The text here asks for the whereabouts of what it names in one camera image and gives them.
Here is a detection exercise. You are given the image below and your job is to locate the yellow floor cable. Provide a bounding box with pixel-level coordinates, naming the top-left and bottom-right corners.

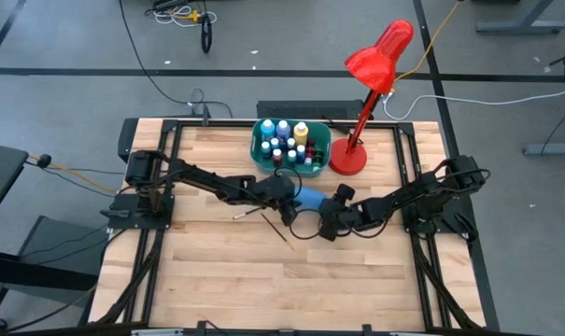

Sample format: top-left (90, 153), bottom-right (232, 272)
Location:
top-left (393, 0), bottom-right (461, 84)

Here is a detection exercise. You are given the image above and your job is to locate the blue plastic cup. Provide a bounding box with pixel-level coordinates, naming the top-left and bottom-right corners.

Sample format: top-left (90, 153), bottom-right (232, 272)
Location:
top-left (292, 185), bottom-right (331, 212)

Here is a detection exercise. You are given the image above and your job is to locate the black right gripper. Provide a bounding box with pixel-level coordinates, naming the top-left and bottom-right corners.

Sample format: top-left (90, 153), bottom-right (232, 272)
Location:
top-left (318, 183), bottom-right (363, 243)

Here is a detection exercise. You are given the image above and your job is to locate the white cable coil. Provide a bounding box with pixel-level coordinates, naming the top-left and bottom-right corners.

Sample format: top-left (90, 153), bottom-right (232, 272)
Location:
top-left (144, 0), bottom-right (219, 29)

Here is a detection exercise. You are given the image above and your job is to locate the black paintbrush silver ferrule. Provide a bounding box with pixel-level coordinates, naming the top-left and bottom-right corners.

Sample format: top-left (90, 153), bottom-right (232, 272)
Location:
top-left (232, 206), bottom-right (265, 221)

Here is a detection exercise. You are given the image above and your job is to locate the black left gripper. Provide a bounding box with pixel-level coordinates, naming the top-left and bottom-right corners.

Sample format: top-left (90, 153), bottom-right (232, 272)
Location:
top-left (255, 175), bottom-right (305, 228)

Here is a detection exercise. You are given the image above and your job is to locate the black equipment box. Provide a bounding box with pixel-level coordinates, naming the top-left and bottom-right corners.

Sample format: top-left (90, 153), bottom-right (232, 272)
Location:
top-left (256, 99), bottom-right (365, 120)

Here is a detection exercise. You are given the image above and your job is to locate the large yellow paint bottle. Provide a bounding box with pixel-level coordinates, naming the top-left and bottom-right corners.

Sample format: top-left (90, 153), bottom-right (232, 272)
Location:
top-left (292, 120), bottom-right (310, 147)

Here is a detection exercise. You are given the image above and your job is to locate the grey desk foot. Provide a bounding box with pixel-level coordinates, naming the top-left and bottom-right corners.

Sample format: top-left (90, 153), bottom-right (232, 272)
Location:
top-left (523, 142), bottom-right (565, 157)

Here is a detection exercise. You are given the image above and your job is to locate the teal plastic bin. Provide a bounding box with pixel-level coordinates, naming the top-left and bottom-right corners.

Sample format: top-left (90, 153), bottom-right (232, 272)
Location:
top-left (249, 117), bottom-right (333, 179)

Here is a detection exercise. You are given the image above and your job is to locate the grey desk leg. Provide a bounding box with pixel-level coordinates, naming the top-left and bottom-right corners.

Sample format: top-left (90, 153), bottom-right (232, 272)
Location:
top-left (475, 0), bottom-right (565, 35)

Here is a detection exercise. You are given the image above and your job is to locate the black strap loop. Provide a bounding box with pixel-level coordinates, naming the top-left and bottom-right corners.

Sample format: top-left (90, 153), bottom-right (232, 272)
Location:
top-left (200, 12), bottom-right (214, 54)

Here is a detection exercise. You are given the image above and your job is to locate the black floor cable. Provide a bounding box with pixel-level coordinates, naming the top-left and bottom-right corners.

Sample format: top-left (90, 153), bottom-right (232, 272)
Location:
top-left (118, 0), bottom-right (234, 119)

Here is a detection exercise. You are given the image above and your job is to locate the white floor cable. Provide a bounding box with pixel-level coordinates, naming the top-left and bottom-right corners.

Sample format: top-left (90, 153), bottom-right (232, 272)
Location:
top-left (382, 85), bottom-right (565, 121)

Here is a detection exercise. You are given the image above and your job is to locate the red desk lamp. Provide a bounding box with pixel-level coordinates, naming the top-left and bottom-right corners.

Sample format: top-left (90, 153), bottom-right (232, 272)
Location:
top-left (328, 18), bottom-right (416, 177)

